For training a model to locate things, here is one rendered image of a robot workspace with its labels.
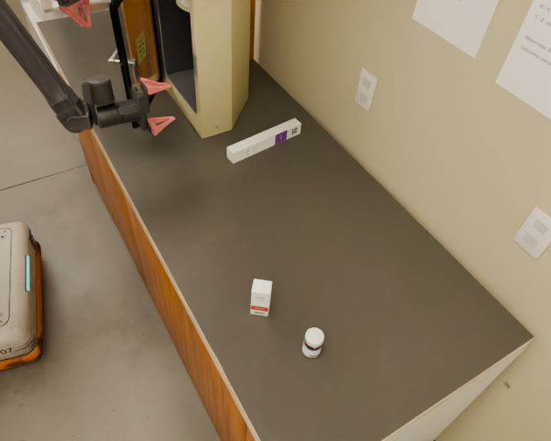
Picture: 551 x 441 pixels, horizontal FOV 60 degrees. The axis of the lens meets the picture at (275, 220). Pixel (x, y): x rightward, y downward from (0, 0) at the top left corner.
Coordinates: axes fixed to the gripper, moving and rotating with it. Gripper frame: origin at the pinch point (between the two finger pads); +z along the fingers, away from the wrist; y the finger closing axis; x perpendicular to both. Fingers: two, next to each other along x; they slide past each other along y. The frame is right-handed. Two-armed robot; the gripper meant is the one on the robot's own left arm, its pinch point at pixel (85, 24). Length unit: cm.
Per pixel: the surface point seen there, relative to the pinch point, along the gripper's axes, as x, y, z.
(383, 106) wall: -48, -64, 42
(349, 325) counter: 5, -93, 65
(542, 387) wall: -24, -126, 98
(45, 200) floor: 35, 111, 90
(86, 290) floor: 48, 48, 109
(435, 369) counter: -1, -112, 73
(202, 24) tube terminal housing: -19.6, -31.2, 7.1
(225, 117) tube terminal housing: -19.9, -21.8, 38.9
